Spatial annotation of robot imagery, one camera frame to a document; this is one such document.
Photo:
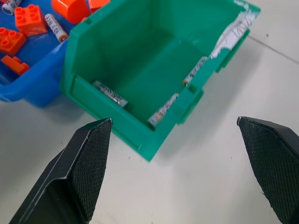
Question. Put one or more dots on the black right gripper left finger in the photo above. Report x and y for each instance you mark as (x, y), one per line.
(77, 172)

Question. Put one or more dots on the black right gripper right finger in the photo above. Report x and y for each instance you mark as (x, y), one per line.
(275, 163)

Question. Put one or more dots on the green plastic bin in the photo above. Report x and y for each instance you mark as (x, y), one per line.
(149, 70)

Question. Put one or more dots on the blue plastic bin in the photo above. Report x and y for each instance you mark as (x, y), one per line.
(35, 74)

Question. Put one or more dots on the red plastic building brick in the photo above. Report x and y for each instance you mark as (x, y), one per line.
(15, 65)

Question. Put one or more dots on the white paper label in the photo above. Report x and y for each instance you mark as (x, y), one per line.
(231, 35)

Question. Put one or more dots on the orange rounded cup piece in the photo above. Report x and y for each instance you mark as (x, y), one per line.
(69, 9)

